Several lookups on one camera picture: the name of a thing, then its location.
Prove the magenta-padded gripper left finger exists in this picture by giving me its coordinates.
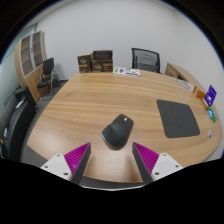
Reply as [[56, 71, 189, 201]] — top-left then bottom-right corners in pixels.
[[40, 142, 92, 185]]

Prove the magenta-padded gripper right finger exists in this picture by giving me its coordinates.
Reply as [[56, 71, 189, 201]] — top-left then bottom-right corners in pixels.
[[132, 142, 184, 184]]

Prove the black computer mouse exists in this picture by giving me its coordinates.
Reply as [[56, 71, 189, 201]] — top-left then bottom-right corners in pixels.
[[101, 113, 135, 150]]

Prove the dark grey mouse pad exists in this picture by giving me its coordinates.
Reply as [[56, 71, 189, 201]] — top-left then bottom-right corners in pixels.
[[156, 99, 201, 139]]

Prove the large black office chair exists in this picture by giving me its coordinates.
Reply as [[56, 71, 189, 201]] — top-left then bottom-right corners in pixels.
[[0, 85, 38, 161]]

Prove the teal packet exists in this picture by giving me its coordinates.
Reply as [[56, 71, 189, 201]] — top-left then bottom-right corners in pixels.
[[207, 108, 215, 121]]

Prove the green packet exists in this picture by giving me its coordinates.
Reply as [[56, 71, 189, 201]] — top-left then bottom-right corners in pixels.
[[211, 109, 219, 123]]

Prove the yellow small box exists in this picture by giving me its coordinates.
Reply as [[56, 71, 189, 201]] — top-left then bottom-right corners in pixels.
[[200, 98, 210, 110]]

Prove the orange-brown box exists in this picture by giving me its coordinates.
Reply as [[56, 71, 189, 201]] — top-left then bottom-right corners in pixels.
[[192, 85, 207, 100]]

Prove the purple standing card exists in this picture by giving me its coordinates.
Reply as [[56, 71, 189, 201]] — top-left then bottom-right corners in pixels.
[[204, 84, 218, 108]]

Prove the wooden side desk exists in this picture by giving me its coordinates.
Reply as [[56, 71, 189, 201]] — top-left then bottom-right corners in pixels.
[[164, 62, 201, 88]]

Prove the small black visitor chair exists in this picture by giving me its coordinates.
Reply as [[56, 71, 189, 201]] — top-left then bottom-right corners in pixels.
[[36, 57, 61, 98]]

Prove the white printed paper sheet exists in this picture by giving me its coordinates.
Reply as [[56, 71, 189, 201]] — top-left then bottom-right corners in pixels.
[[112, 66, 141, 77]]

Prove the small brown cardboard box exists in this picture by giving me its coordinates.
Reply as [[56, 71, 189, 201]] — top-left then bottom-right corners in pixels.
[[77, 53, 93, 74]]

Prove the black mesh office chair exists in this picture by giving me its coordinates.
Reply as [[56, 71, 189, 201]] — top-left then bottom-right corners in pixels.
[[130, 47, 162, 74]]

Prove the large brown cardboard box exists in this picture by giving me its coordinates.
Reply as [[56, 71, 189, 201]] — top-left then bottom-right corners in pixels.
[[90, 59, 114, 73]]

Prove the wooden shelf cabinet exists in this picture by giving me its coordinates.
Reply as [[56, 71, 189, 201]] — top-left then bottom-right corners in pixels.
[[14, 30, 48, 101]]

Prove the black box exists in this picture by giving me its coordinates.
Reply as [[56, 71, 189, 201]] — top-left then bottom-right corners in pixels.
[[92, 49, 114, 62]]

